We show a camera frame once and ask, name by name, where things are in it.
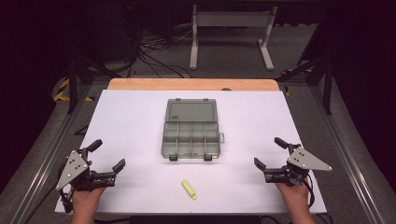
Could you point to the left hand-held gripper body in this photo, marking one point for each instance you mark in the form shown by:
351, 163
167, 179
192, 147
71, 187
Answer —
74, 168

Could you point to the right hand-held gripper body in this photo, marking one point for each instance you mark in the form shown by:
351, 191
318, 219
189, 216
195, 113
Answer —
303, 160

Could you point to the yellow highlighter pen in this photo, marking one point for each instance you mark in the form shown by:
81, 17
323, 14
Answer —
189, 190

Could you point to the clear plastic compartment box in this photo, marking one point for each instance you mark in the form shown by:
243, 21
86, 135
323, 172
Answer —
190, 137

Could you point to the person's left hand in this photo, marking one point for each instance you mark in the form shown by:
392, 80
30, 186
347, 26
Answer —
84, 200

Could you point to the person's right hand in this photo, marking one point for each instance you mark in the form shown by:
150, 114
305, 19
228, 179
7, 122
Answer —
295, 197

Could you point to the white table mat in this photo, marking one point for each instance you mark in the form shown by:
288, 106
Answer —
137, 124

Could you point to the yellow black hazard tape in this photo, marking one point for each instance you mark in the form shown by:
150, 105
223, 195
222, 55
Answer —
62, 93

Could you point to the black metal stand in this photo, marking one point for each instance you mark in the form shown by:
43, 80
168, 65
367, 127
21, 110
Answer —
73, 81
327, 84

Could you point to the aluminium rail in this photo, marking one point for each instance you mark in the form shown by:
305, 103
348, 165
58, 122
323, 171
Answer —
351, 161
46, 161

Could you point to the white metal table frame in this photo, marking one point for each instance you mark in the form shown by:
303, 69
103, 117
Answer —
232, 19

